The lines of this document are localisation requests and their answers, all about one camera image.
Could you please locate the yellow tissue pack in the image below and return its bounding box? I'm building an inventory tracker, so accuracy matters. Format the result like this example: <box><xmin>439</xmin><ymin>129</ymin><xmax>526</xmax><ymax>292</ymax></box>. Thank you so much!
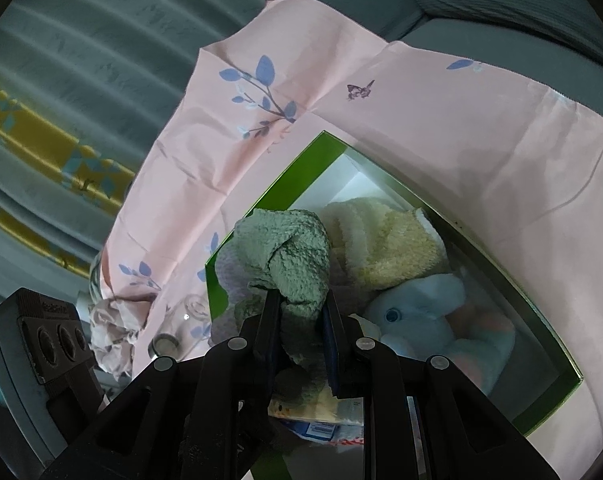
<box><xmin>268</xmin><ymin>385</ymin><xmax>363</xmax><ymax>426</ymax></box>

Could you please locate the pink printed bed sheet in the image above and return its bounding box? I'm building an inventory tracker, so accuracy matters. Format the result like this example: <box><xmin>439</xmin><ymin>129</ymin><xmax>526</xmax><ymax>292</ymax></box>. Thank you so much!
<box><xmin>100</xmin><ymin>0</ymin><xmax>603</xmax><ymax>479</ymax></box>

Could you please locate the green cardboard box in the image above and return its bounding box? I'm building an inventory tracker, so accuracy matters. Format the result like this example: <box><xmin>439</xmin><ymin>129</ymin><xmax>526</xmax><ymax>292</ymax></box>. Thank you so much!
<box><xmin>206</xmin><ymin>132</ymin><xmax>581</xmax><ymax>458</ymax></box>

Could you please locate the teal curtain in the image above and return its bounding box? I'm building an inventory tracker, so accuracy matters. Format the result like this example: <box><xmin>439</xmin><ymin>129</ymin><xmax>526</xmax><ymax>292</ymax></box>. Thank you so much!
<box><xmin>0</xmin><ymin>0</ymin><xmax>268</xmax><ymax>302</ymax></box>

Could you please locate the green towel cloth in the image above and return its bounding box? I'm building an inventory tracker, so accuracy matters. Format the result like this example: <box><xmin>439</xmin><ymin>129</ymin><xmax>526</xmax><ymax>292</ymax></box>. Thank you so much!
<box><xmin>218</xmin><ymin>209</ymin><xmax>331</xmax><ymax>402</ymax></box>

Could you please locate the blue white plush toy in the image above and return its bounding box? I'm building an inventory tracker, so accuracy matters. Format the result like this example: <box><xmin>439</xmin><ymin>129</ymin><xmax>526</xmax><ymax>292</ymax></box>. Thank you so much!
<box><xmin>364</xmin><ymin>273</ymin><xmax>516</xmax><ymax>394</ymax></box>

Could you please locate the grey-blue sofa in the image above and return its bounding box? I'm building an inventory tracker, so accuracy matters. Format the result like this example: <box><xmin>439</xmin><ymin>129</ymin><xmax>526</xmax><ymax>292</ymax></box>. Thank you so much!
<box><xmin>275</xmin><ymin>0</ymin><xmax>603</xmax><ymax>126</ymax></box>

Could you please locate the crumpled beige cloth pile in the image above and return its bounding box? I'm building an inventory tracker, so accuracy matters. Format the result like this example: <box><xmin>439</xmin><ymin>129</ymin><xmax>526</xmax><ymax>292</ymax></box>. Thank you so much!
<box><xmin>90</xmin><ymin>299</ymin><xmax>150</xmax><ymax>380</ymax></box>

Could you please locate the clear glass bottle steel cap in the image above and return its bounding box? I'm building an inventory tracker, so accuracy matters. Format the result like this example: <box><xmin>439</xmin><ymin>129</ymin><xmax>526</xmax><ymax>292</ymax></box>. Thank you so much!
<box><xmin>148</xmin><ymin>295</ymin><xmax>211</xmax><ymax>361</ymax></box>

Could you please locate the cream yellow fluffy towel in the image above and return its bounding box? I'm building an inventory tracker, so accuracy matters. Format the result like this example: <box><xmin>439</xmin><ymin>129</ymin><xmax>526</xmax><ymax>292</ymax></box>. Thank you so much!
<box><xmin>320</xmin><ymin>197</ymin><xmax>449</xmax><ymax>292</ymax></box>

